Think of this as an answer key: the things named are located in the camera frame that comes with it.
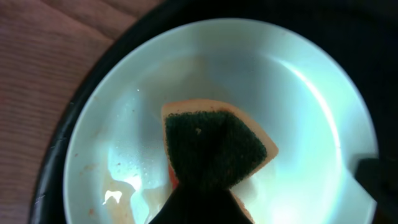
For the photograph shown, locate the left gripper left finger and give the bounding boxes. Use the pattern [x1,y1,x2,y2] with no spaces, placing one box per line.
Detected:
[149,185,198,224]

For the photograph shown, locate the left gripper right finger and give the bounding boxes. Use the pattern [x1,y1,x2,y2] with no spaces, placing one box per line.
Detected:
[198,190,252,224]

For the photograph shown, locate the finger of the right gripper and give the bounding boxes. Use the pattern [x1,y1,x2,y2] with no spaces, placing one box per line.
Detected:
[355,157,397,215]

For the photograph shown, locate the mint green plate with stain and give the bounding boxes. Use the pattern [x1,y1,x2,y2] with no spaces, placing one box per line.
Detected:
[63,19,377,223]

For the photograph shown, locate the round black tray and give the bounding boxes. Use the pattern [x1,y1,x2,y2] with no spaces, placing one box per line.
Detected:
[28,0,397,223]

